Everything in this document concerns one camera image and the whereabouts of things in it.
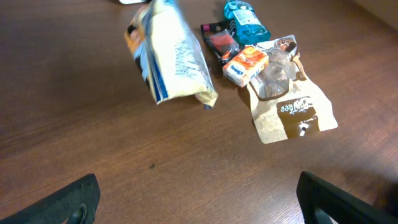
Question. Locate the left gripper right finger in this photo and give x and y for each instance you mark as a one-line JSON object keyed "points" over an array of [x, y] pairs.
{"points": [[322, 202]]}

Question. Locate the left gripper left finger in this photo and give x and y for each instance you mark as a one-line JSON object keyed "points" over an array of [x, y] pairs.
{"points": [[75, 203]]}

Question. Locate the beige cookie pouch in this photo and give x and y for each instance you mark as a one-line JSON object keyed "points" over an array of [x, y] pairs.
{"points": [[284, 102]]}

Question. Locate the orange snack packet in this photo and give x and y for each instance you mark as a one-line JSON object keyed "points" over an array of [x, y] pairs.
{"points": [[244, 66]]}

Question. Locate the yellow snack bag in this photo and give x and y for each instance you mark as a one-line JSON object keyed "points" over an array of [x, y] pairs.
{"points": [[168, 54]]}

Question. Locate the teal mouthwash bottle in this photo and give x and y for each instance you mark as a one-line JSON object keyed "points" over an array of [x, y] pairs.
{"points": [[244, 22]]}

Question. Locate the dark red snack packet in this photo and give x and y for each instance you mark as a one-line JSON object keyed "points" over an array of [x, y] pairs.
{"points": [[219, 38]]}

